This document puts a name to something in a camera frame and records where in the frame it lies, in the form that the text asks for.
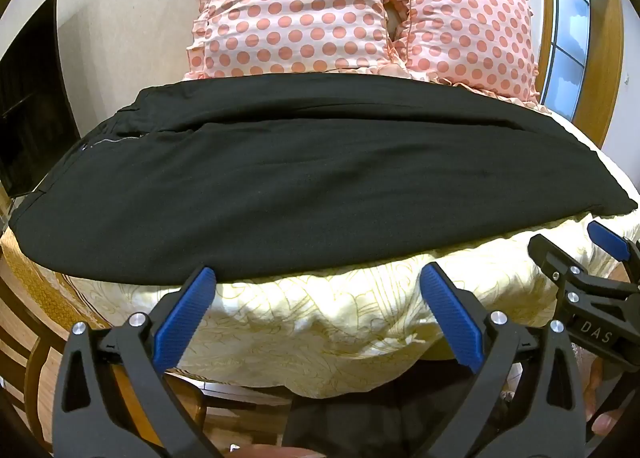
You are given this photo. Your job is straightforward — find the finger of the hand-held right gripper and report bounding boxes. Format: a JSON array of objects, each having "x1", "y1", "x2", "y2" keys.
[
  {"x1": 587, "y1": 221, "x2": 640, "y2": 263},
  {"x1": 528, "y1": 234, "x2": 640, "y2": 301}
]

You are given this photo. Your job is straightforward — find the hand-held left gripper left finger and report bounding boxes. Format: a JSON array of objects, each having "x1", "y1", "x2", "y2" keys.
[{"x1": 52, "y1": 265, "x2": 236, "y2": 458}]

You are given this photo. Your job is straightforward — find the wooden window frame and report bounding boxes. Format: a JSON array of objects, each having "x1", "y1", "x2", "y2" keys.
[{"x1": 470, "y1": 0, "x2": 626, "y2": 149}]

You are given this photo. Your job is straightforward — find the person's right hand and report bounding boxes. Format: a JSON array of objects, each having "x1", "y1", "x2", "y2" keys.
[{"x1": 585, "y1": 353, "x2": 633, "y2": 444}]

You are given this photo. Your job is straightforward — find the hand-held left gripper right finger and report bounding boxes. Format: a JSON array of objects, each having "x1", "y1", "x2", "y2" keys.
[{"x1": 419, "y1": 262, "x2": 588, "y2": 458}]

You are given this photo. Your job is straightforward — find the wooden chair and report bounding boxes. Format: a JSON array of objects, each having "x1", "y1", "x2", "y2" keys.
[{"x1": 0, "y1": 238, "x2": 166, "y2": 444}]

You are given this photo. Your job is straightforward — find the black pants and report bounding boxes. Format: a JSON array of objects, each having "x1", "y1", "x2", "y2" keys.
[{"x1": 7, "y1": 72, "x2": 638, "y2": 286}]

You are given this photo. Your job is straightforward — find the black television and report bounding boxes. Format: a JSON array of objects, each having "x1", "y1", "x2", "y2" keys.
[{"x1": 0, "y1": 0, "x2": 81, "y2": 199}]

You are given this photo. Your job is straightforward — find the person's dark clothing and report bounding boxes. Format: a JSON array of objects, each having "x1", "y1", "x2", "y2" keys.
[{"x1": 285, "y1": 358, "x2": 506, "y2": 458}]

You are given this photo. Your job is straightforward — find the pink polka dot pillow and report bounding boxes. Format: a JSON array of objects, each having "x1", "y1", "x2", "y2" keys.
[
  {"x1": 182, "y1": 0, "x2": 401, "y2": 81},
  {"x1": 385, "y1": 0, "x2": 548, "y2": 111}
]

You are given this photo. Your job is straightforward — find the bed with yellow patterned sheet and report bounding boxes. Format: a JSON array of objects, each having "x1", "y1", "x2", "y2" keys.
[{"x1": 0, "y1": 102, "x2": 640, "y2": 399}]

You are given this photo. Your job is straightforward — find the glass window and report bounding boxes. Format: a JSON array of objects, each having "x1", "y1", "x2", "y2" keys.
[{"x1": 542, "y1": 0, "x2": 593, "y2": 119}]

